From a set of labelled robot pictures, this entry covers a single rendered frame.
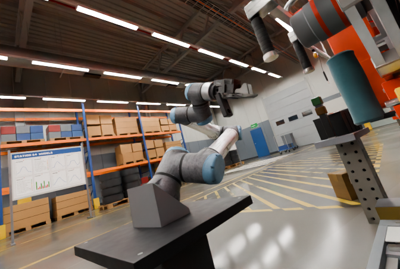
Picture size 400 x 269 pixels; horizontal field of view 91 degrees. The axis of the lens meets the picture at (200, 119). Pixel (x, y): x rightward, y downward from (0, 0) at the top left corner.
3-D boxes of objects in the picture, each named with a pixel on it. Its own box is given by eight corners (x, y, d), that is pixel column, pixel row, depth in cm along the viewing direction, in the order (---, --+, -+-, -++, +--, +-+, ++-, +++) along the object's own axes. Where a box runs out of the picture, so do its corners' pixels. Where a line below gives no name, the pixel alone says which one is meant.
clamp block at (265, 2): (272, -1, 58) (266, -16, 60) (247, 19, 65) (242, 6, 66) (280, 5, 62) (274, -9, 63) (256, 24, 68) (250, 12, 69)
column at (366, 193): (395, 224, 91) (355, 137, 101) (369, 223, 98) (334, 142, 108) (396, 216, 98) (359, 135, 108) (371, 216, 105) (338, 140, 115)
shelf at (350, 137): (356, 140, 85) (353, 133, 86) (315, 149, 97) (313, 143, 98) (370, 131, 115) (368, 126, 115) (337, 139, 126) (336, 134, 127)
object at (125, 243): (81, 323, 83) (73, 246, 90) (187, 251, 126) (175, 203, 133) (158, 412, 44) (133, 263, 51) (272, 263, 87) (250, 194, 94)
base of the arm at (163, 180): (134, 192, 97) (144, 174, 104) (165, 209, 103) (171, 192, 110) (153, 185, 85) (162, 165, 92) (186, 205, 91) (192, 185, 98)
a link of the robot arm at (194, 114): (197, 119, 113) (191, 99, 108) (216, 118, 108) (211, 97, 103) (190, 127, 105) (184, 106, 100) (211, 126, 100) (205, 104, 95)
